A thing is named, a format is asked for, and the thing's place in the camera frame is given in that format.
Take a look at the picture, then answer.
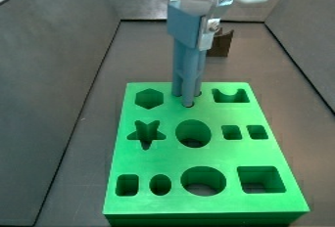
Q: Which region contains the blue three prong object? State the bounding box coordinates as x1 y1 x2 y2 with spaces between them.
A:
168 1 211 108

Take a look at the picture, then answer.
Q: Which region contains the dark curved fixture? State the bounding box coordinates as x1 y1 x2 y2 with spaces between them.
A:
207 29 235 58

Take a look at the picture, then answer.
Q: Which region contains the green shape sorting block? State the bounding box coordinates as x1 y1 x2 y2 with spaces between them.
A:
104 82 309 227

